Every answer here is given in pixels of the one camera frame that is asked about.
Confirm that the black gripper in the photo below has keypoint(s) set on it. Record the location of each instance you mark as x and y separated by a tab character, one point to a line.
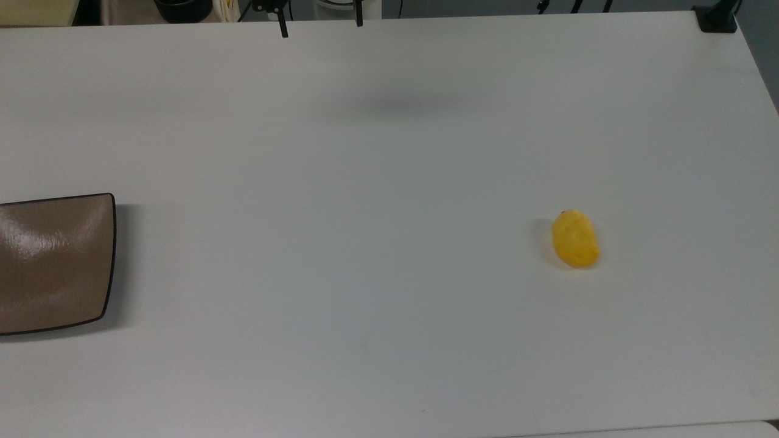
268	5

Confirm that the brown square ceramic plate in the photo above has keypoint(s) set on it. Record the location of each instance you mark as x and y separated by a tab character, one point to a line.
55	261

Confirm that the black round bucket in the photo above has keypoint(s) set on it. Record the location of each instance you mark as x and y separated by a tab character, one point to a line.
182	8

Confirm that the black stand legs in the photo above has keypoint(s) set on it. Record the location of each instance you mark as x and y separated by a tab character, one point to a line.
575	5

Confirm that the beige cardboard box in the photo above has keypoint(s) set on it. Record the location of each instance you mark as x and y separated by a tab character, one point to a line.
36	11

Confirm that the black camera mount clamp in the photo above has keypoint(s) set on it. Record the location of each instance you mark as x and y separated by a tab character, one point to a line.
717	20

